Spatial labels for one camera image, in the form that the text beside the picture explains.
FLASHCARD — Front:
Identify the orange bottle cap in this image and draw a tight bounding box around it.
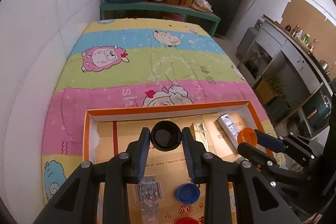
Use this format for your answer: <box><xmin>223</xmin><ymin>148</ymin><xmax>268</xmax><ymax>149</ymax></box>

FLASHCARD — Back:
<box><xmin>237</xmin><ymin>127</ymin><xmax>257</xmax><ymax>147</ymax></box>

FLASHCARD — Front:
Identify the clear glitter rectangular box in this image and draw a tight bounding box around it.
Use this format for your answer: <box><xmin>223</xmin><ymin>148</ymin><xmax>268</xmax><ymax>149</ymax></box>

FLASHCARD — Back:
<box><xmin>136</xmin><ymin>176</ymin><xmax>161</xmax><ymax>223</ymax></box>

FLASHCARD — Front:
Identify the blue bottle cap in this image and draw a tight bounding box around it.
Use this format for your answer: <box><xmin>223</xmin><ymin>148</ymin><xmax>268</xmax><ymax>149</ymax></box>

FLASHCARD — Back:
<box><xmin>175</xmin><ymin>183</ymin><xmax>201</xmax><ymax>205</ymax></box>

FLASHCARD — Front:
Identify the gold rectangular box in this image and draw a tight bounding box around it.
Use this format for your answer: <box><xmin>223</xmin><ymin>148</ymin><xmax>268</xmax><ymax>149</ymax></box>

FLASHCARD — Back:
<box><xmin>190</xmin><ymin>122</ymin><xmax>210</xmax><ymax>152</ymax></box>

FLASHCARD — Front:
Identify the white Hello Kitty box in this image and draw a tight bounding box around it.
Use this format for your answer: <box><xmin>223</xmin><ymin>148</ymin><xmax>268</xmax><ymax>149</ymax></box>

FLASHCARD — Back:
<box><xmin>217</xmin><ymin>113</ymin><xmax>240</xmax><ymax>148</ymax></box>

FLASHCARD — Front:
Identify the black bottle cap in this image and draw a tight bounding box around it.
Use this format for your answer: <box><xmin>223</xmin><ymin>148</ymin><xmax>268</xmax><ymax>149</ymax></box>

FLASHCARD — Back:
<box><xmin>150</xmin><ymin>121</ymin><xmax>182</xmax><ymax>152</ymax></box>

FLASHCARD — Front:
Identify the red bottle cap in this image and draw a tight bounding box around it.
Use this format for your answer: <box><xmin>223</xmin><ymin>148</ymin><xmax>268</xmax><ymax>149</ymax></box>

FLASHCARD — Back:
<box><xmin>174</xmin><ymin>217</ymin><xmax>199</xmax><ymax>224</ymax></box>

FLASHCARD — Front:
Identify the teal rectangular box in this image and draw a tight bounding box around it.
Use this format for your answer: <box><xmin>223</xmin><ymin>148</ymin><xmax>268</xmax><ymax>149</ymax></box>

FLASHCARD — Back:
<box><xmin>234</xmin><ymin>157</ymin><xmax>246</xmax><ymax>164</ymax></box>

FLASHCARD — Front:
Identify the shallow orange-rimmed cardboard box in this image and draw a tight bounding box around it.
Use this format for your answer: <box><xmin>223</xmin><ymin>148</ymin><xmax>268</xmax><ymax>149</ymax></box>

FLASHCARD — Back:
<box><xmin>83</xmin><ymin>100</ymin><xmax>275</xmax><ymax>223</ymax></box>

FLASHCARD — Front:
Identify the grey kitchen counter cabinet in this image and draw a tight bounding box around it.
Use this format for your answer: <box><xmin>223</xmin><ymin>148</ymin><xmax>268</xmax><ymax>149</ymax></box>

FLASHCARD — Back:
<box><xmin>237</xmin><ymin>16</ymin><xmax>333</xmax><ymax>138</ymax></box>

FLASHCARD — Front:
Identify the colourful cartoon sheep bedsheet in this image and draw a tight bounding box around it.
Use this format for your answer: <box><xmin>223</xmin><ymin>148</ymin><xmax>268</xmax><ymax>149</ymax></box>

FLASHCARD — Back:
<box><xmin>42</xmin><ymin>18</ymin><xmax>274</xmax><ymax>201</ymax></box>

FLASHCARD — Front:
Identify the plastic bag of buns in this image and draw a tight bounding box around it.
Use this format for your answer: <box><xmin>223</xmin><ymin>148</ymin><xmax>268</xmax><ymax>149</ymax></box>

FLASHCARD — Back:
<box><xmin>191</xmin><ymin>0</ymin><xmax>212</xmax><ymax>12</ymax></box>

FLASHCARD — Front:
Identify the green low bench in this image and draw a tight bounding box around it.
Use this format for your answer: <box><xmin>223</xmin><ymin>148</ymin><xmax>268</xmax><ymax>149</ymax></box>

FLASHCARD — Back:
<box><xmin>100</xmin><ymin>2</ymin><xmax>221</xmax><ymax>37</ymax></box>

